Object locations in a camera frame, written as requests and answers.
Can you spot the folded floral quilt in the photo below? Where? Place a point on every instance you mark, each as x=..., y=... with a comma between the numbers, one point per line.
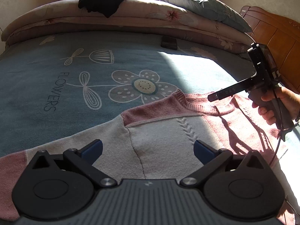
x=140, y=9

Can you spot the wooden headboard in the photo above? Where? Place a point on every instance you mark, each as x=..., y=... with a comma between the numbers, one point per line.
x=281, y=32

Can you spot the pink and white knit sweater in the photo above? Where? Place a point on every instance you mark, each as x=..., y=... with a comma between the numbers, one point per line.
x=164, y=140

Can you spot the black garment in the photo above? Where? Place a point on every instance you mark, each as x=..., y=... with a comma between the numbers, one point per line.
x=105, y=0

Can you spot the small dark flat object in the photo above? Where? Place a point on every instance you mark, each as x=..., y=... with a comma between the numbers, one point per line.
x=168, y=43

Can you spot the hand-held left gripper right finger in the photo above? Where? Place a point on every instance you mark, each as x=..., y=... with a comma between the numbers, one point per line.
x=204, y=152

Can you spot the person's right hand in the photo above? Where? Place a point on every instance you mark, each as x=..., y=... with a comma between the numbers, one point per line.
x=290, y=100

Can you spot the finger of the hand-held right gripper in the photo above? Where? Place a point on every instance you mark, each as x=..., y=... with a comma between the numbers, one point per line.
x=227, y=92

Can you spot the grey-green pillow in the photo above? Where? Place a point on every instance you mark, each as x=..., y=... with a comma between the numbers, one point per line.
x=206, y=9

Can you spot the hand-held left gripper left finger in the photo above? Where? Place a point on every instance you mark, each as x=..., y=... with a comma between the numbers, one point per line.
x=92, y=150

